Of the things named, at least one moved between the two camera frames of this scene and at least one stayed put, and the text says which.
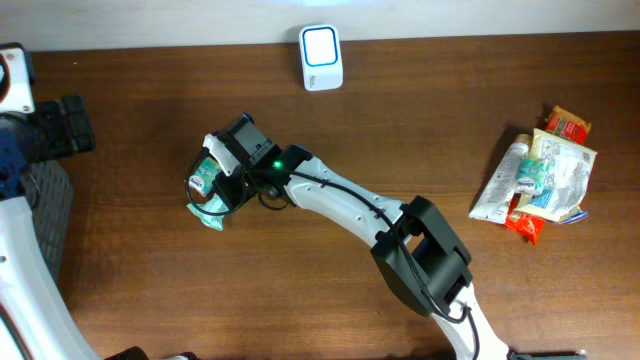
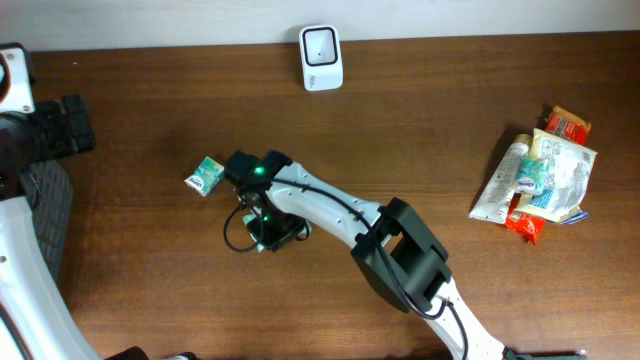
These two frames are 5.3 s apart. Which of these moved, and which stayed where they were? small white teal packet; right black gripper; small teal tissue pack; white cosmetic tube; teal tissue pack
Moved: right black gripper; teal tissue pack
Stayed: white cosmetic tube; small teal tissue pack; small white teal packet
